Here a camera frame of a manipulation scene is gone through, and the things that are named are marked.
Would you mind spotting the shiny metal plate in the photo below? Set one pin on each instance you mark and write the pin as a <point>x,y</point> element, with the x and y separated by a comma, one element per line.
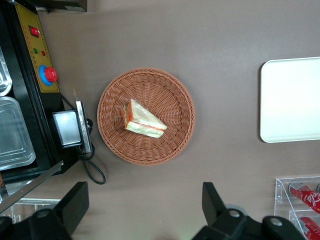
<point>83,125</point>

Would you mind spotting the triangle sandwich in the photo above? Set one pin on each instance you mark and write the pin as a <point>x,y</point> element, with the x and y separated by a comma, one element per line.
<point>140,120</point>

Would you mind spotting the clear plastic container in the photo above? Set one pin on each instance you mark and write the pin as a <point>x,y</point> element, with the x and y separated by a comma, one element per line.
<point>12,135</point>

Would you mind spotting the clear acrylic bread rack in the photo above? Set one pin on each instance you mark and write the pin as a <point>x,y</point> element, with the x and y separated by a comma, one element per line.
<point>30,203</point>

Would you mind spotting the round brown wicker basket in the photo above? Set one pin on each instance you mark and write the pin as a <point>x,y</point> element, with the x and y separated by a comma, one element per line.
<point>162,95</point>

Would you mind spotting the clear acrylic bottle rack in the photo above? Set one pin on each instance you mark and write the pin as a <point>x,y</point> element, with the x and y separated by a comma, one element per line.
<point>282,195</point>

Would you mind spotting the dark grey flat panel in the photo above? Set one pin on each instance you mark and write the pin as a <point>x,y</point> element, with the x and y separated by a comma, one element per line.
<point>65,5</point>

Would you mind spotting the cream plastic tray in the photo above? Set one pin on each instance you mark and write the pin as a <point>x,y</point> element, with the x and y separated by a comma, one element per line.
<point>292,100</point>

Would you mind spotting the grey power box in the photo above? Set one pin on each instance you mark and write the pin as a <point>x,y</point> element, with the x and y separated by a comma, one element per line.
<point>67,127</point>

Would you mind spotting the black food warmer yellow panel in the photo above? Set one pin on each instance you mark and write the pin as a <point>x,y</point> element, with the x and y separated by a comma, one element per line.
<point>30,87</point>

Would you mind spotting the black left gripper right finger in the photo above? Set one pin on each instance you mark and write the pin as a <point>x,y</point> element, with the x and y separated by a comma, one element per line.
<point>211,202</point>

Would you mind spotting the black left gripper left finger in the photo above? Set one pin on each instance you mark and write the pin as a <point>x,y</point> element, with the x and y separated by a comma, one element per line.
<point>76,202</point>

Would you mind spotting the small steel food pan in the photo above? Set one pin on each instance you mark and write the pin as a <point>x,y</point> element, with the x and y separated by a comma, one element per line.
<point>3,75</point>

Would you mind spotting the red cola bottle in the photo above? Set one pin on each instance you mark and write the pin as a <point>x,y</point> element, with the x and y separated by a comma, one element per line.
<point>310,226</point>
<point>306,196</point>

